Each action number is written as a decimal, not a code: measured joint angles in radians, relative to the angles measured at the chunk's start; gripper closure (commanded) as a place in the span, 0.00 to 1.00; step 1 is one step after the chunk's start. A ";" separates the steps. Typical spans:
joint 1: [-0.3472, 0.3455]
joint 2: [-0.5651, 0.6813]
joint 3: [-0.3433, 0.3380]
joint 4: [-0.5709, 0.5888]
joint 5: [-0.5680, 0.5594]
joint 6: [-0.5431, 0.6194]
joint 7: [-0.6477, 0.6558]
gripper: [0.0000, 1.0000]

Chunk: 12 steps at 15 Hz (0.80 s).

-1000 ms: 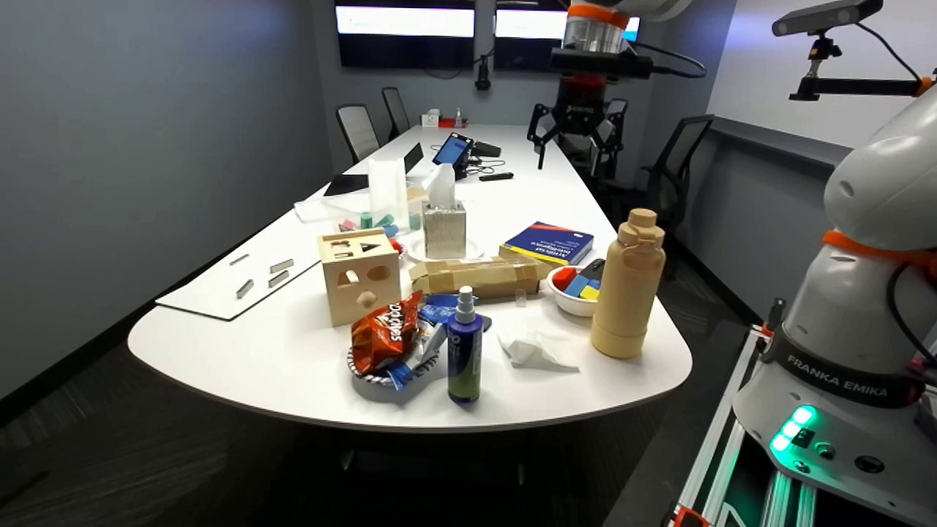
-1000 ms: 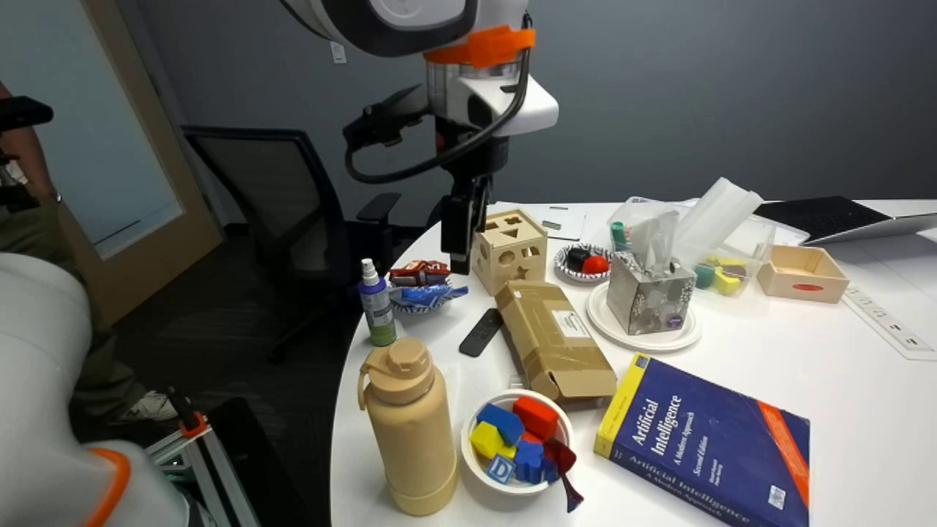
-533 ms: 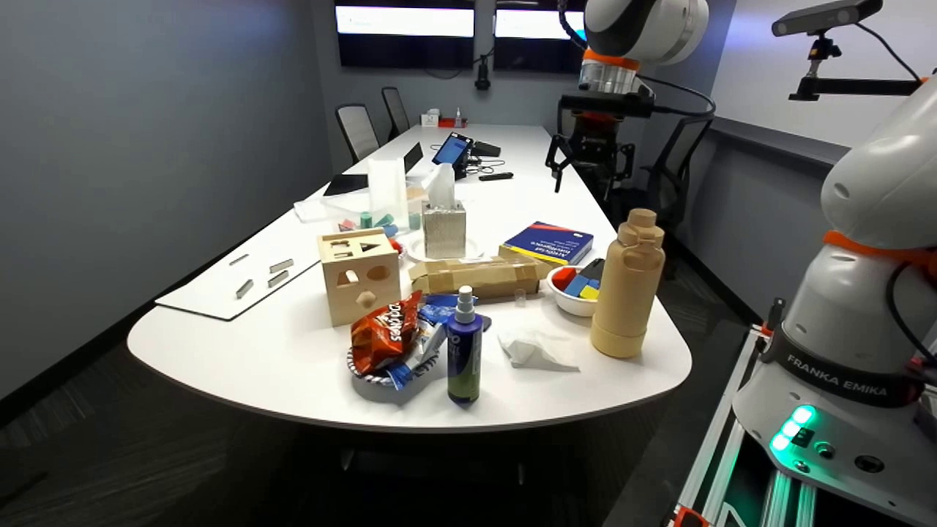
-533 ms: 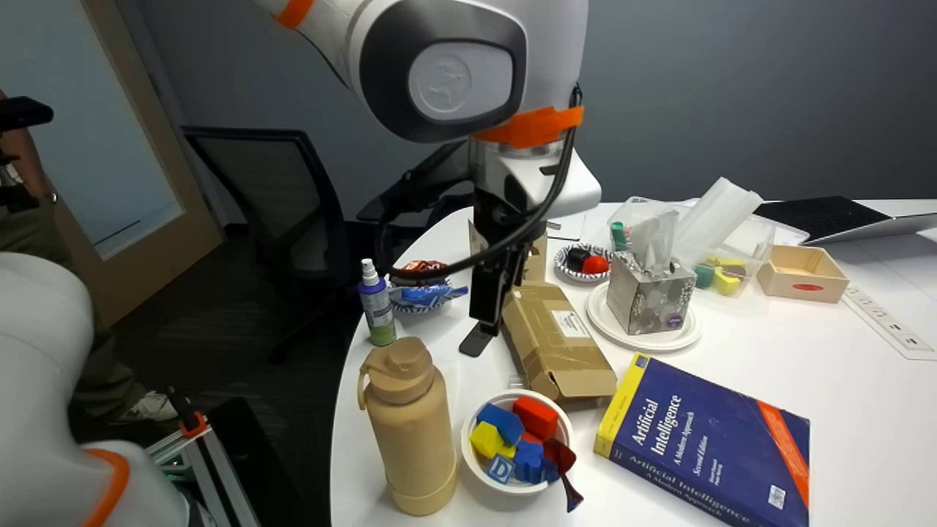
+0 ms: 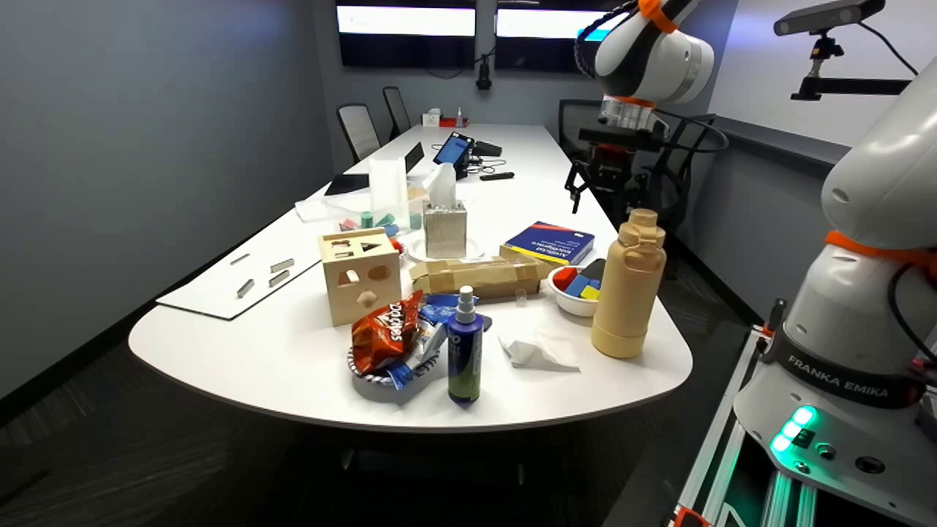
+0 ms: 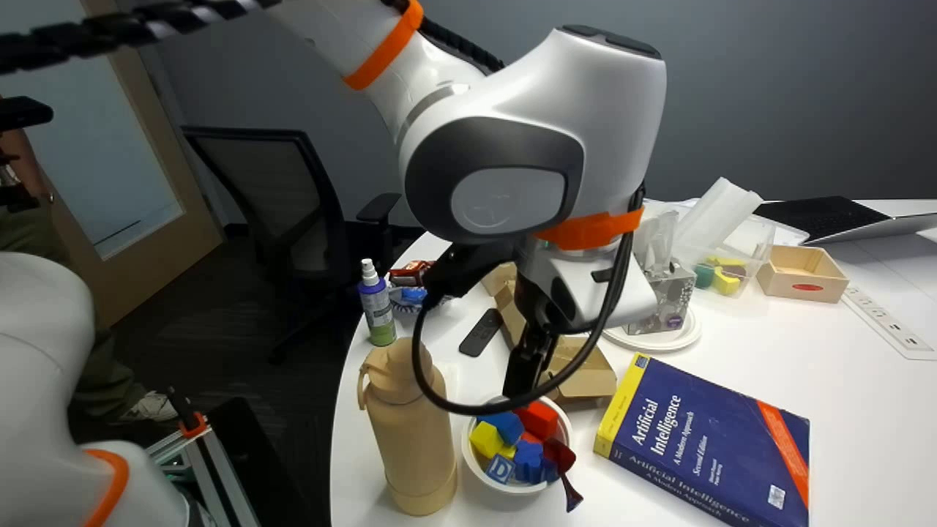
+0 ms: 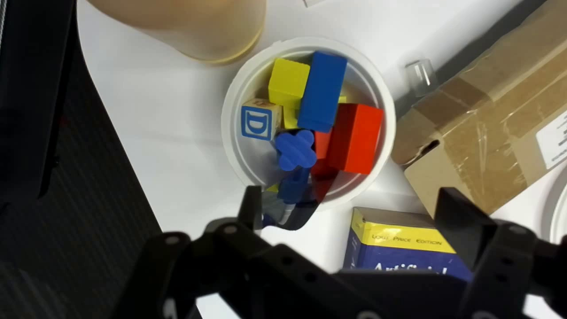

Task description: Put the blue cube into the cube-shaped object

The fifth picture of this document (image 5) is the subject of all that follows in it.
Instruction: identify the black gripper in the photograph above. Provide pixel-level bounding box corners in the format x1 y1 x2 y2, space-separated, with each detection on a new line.
563 123 689 216

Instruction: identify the wooden shape sorter cube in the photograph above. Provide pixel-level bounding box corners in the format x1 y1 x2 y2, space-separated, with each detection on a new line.
318 229 405 327

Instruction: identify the blue Artificial Intelligence book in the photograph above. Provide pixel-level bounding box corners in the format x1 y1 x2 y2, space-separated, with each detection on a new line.
498 220 596 271

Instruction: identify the white bowl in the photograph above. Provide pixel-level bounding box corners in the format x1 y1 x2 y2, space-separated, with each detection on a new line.
545 258 609 321

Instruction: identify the beige water bottle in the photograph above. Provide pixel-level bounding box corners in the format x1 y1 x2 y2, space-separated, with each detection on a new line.
589 204 670 364

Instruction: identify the black mesh office chair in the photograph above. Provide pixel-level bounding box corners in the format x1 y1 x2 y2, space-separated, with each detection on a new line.
377 81 415 141
648 110 728 233
334 100 383 163

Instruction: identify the blue phone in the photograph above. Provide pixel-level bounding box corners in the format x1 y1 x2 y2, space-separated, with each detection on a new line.
431 132 476 166

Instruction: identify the brown cardboard box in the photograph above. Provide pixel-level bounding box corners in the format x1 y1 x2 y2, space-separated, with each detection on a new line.
407 255 545 306

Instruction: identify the white round plate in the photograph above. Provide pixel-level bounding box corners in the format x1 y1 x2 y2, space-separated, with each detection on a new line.
402 241 482 268

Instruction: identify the crumpled white paper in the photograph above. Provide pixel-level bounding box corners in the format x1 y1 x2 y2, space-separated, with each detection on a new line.
498 336 583 377

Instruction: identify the blue flat plate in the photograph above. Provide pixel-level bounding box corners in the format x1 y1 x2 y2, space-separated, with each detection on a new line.
419 290 495 336

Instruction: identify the green spray bottle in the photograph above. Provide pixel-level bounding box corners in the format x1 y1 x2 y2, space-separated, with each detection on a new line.
446 283 487 410

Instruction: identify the black tablet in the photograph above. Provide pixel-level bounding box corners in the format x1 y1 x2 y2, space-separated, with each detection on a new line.
321 169 371 198

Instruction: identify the red chips bag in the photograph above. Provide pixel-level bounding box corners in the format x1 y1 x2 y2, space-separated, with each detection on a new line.
347 290 431 381

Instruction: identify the large white paper sheet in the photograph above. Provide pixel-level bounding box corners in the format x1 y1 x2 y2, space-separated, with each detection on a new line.
154 213 328 325

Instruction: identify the wall television screen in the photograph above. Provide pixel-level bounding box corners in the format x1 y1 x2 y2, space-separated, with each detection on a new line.
330 0 479 69
492 0 611 72

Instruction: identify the white robot stand frame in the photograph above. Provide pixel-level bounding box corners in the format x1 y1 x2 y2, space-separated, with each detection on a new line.
670 318 822 527

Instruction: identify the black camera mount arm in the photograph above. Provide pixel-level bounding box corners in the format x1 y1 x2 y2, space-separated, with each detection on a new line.
788 33 926 106

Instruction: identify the grey depth camera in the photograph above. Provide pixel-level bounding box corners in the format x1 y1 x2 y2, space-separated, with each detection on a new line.
769 0 888 42

